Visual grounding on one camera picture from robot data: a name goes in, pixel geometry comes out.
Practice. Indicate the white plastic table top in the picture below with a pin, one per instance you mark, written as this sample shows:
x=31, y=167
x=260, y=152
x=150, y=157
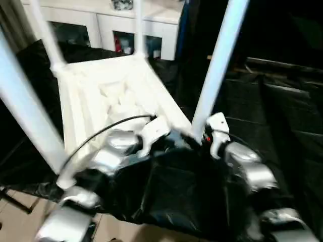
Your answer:
x=101, y=88

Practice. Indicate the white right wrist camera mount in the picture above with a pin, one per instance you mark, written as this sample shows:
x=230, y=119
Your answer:
x=219, y=126

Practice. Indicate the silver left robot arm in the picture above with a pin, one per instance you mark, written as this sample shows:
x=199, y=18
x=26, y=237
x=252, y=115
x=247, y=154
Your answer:
x=111, y=153

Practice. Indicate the small tan label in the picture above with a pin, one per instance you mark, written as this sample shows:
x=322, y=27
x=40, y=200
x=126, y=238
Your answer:
x=209, y=57

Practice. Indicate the dark robot foot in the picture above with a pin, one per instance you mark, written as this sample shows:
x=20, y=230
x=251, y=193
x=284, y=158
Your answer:
x=114, y=240

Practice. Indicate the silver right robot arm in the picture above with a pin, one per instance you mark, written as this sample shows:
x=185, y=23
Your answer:
x=252, y=166

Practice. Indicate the dark blue hanging cloth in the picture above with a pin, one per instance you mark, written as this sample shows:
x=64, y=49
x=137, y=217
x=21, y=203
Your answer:
x=181, y=30

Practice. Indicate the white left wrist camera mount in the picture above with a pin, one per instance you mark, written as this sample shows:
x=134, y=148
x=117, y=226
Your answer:
x=154, y=131

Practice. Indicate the grey curtain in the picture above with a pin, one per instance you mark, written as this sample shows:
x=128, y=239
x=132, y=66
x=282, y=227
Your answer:
x=12, y=27

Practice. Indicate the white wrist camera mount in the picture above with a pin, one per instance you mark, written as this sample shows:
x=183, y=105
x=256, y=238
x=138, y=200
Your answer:
x=219, y=126
x=154, y=131

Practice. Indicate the black glossy mat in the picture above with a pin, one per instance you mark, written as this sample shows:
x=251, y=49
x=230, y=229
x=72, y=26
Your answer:
x=252, y=126

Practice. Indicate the black folding stand frame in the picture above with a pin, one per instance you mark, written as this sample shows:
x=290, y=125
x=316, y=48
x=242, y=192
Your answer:
x=17, y=201

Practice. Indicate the white cabinet with glass doors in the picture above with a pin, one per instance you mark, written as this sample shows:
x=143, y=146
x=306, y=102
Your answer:
x=108, y=20

